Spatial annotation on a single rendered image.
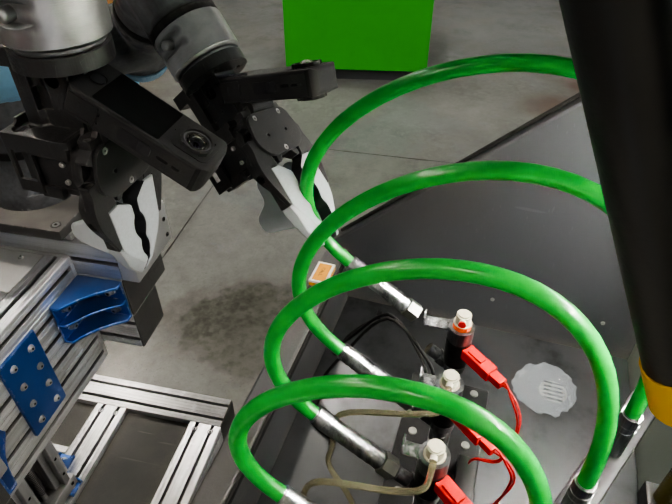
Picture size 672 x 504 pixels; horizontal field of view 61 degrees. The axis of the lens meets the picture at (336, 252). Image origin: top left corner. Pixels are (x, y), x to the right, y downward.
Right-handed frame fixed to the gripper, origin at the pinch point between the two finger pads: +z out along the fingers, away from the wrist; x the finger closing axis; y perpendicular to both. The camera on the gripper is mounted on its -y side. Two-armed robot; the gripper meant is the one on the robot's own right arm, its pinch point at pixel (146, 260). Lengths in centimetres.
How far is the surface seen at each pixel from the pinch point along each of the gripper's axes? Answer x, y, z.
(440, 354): -11.6, -27.2, 16.3
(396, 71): -337, 49, 119
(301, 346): -18.9, -6.9, 30.3
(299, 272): -3.3, -13.9, 0.4
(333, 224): -3.3, -17.2, -5.9
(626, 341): -43, -55, 38
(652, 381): 20.6, -34.3, -21.6
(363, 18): -328, 71, 83
